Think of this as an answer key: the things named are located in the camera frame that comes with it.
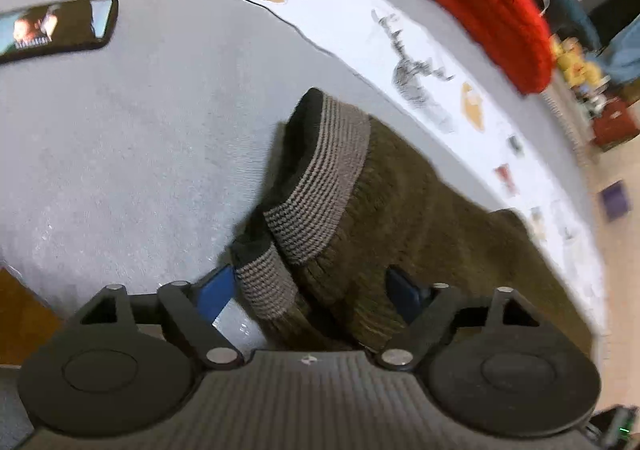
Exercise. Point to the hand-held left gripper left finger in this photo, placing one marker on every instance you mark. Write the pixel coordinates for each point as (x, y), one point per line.
(219, 287)

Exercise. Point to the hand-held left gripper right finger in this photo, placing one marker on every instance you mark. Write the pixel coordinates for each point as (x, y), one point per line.
(401, 291)

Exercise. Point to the olive green knit sweater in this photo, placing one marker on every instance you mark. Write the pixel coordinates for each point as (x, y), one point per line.
(425, 210)

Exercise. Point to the grey bed sheet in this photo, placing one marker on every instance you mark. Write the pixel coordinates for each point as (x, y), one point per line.
(125, 129)

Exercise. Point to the purple box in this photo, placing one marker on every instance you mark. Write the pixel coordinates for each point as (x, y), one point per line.
(616, 200)

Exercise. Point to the red box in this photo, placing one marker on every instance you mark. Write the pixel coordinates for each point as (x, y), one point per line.
(615, 124)

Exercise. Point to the yellow plush toy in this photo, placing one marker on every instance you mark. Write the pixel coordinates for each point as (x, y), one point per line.
(575, 62)

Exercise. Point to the black smartphone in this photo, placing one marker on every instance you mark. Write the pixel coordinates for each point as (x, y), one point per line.
(65, 27)

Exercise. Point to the light blue cloth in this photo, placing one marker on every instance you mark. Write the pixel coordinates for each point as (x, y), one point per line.
(622, 52)

